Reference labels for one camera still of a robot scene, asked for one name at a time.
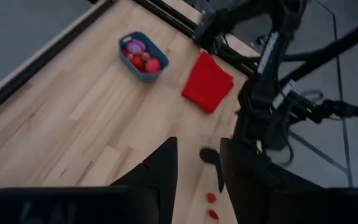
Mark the folded red cloth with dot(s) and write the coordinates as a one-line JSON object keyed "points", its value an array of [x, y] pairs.
{"points": [[208, 82]]}

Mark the black table rail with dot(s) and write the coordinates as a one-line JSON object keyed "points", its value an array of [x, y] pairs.
{"points": [[166, 15], [26, 70]]}

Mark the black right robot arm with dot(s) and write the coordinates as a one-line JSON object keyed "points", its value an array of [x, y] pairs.
{"points": [[266, 93]]}

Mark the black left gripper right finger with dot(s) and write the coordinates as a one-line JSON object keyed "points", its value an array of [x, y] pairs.
{"points": [[247, 186]]}

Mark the blue-grey plastic tub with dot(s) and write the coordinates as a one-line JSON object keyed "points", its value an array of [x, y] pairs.
{"points": [[157, 53]]}

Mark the purple white striped toy onion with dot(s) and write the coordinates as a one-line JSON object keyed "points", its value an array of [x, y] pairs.
{"points": [[135, 46]]}

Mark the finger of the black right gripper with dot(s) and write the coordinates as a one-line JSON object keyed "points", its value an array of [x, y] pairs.
{"points": [[356, 113], [356, 107]]}

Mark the dark red toy fruit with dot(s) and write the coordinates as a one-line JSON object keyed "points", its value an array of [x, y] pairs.
{"points": [[213, 214], [211, 197]]}

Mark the medium red toy strawberry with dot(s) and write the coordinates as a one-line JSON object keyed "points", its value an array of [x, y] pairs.
{"points": [[138, 62]]}

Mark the black frame strut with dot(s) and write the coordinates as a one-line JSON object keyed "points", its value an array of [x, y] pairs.
{"points": [[337, 46]]}

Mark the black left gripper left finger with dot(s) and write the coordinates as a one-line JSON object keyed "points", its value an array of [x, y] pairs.
{"points": [[157, 186]]}

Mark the large red toy strawberry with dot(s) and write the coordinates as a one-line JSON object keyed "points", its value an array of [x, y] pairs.
{"points": [[153, 66]]}

